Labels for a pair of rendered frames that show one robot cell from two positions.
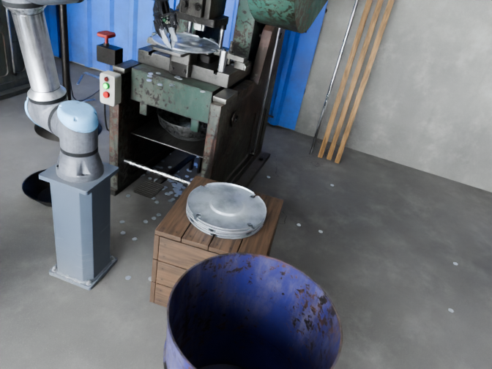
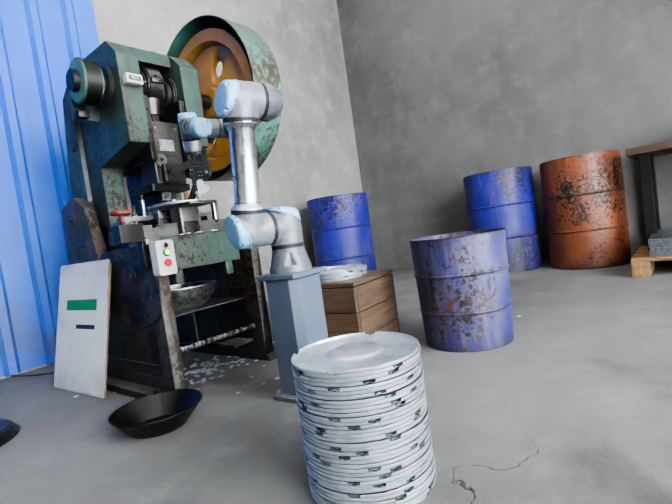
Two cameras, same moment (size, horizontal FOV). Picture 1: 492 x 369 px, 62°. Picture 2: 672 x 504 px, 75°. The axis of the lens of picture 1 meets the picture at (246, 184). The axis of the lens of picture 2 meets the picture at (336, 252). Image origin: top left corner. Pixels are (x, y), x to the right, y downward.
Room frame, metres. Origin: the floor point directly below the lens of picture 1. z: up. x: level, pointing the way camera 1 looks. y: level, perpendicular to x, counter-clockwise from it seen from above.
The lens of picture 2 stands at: (0.35, 1.91, 0.58)
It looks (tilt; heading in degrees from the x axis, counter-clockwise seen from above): 3 degrees down; 295
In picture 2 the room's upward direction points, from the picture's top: 8 degrees counter-clockwise
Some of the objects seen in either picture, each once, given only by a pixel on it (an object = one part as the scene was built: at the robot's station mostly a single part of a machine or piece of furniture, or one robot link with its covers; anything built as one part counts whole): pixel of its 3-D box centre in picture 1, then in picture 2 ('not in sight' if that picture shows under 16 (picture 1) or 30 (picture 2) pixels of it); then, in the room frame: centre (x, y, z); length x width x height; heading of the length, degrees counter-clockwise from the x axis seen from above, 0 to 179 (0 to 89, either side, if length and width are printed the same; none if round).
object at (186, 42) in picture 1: (186, 42); (181, 204); (1.81, 0.38, 0.78); 0.29 x 0.29 x 0.01
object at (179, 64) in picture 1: (179, 59); (189, 218); (1.76, 0.39, 0.72); 0.25 x 0.14 x 0.14; 166
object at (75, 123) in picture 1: (77, 125); (282, 225); (1.17, 0.57, 0.62); 0.13 x 0.12 x 0.14; 62
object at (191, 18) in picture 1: (201, 20); (163, 192); (1.93, 0.34, 0.86); 0.20 x 0.16 x 0.05; 76
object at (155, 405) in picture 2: (58, 189); (158, 415); (1.58, 0.88, 0.04); 0.30 x 0.30 x 0.07
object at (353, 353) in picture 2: not in sight; (354, 350); (0.76, 1.02, 0.30); 0.29 x 0.29 x 0.01
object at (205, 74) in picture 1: (196, 61); (170, 231); (1.93, 0.35, 0.68); 0.45 x 0.30 x 0.06; 76
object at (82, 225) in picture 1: (82, 222); (300, 332); (1.17, 0.56, 0.23); 0.19 x 0.19 x 0.45; 78
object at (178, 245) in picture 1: (219, 249); (342, 313); (1.23, 0.05, 0.18); 0.40 x 0.38 x 0.35; 172
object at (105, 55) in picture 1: (110, 66); (131, 247); (1.78, 0.70, 0.62); 0.10 x 0.06 x 0.20; 76
